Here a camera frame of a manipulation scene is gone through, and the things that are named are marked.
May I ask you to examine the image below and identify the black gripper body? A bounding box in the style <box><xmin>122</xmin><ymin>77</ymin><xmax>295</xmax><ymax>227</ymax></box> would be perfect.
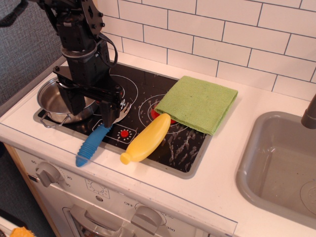
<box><xmin>53</xmin><ymin>53</ymin><xmax>123</xmax><ymax>108</ymax></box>

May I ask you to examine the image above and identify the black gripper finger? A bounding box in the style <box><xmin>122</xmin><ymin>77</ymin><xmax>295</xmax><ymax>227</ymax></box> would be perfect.
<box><xmin>58</xmin><ymin>85</ymin><xmax>85</xmax><ymax>116</ymax></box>
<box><xmin>100</xmin><ymin>101</ymin><xmax>120</xmax><ymax>128</ymax></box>

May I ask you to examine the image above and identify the blue handled metal fork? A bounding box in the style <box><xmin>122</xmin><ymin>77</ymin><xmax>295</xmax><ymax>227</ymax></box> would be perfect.
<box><xmin>76</xmin><ymin>103</ymin><xmax>131</xmax><ymax>167</ymax></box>

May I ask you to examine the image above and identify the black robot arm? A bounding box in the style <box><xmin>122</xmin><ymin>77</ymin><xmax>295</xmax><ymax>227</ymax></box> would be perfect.
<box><xmin>37</xmin><ymin>0</ymin><xmax>122</xmax><ymax>127</ymax></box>

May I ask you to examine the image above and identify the black toy stovetop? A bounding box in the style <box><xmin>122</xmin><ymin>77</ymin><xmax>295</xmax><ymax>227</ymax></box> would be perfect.
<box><xmin>34</xmin><ymin>64</ymin><xmax>212</xmax><ymax>179</ymax></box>

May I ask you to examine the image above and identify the stainless steel pot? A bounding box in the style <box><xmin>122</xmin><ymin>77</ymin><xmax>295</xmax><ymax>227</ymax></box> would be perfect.
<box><xmin>37</xmin><ymin>77</ymin><xmax>98</xmax><ymax>128</ymax></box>

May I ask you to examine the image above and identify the yellow plastic banana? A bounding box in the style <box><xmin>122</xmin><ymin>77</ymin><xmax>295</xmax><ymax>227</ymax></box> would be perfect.
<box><xmin>120</xmin><ymin>113</ymin><xmax>171</xmax><ymax>164</ymax></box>

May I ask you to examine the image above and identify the grey left oven knob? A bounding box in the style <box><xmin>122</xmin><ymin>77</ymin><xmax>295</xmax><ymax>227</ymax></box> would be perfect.
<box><xmin>36</xmin><ymin>162</ymin><xmax>61</xmax><ymax>187</ymax></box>

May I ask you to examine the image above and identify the grey oven knob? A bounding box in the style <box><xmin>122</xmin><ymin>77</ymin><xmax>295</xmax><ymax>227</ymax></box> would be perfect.
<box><xmin>131</xmin><ymin>206</ymin><xmax>162</xmax><ymax>235</ymax></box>
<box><xmin>36</xmin><ymin>162</ymin><xmax>61</xmax><ymax>187</ymax></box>

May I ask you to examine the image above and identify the green folded cloth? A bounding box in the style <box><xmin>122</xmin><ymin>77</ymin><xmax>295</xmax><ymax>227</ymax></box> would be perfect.
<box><xmin>155</xmin><ymin>76</ymin><xmax>238</xmax><ymax>136</ymax></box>

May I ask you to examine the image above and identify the grey right oven knob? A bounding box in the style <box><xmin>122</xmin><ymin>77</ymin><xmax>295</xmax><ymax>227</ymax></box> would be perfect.
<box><xmin>131</xmin><ymin>206</ymin><xmax>162</xmax><ymax>235</ymax></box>

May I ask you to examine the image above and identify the orange fuzzy object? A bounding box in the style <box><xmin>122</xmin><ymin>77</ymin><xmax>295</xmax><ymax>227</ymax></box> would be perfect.
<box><xmin>10</xmin><ymin>227</ymin><xmax>35</xmax><ymax>237</ymax></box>

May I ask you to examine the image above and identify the grey plastic sink basin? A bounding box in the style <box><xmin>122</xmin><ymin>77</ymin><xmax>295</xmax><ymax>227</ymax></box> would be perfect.
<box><xmin>236</xmin><ymin>111</ymin><xmax>316</xmax><ymax>229</ymax></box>

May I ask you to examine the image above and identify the grey faucet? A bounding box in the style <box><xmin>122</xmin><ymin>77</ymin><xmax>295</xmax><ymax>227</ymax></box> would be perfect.
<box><xmin>301</xmin><ymin>95</ymin><xmax>316</xmax><ymax>129</ymax></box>

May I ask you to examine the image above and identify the black braided cable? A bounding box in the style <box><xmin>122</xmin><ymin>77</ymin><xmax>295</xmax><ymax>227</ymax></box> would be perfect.
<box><xmin>0</xmin><ymin>0</ymin><xmax>29</xmax><ymax>28</ymax></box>

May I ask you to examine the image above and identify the grey oven door handle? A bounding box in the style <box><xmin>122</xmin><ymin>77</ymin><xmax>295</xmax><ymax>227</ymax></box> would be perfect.
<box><xmin>69</xmin><ymin>205</ymin><xmax>123</xmax><ymax>237</ymax></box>

